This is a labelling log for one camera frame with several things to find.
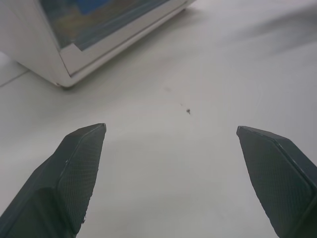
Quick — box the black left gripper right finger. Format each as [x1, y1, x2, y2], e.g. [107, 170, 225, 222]
[236, 125, 317, 238]

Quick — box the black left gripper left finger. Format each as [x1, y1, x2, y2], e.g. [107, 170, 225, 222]
[0, 122, 107, 238]

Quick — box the white toaster oven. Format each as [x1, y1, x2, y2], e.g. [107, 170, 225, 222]
[0, 0, 198, 88]

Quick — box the glass toaster oven door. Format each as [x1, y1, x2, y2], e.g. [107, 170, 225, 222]
[39, 0, 196, 76]

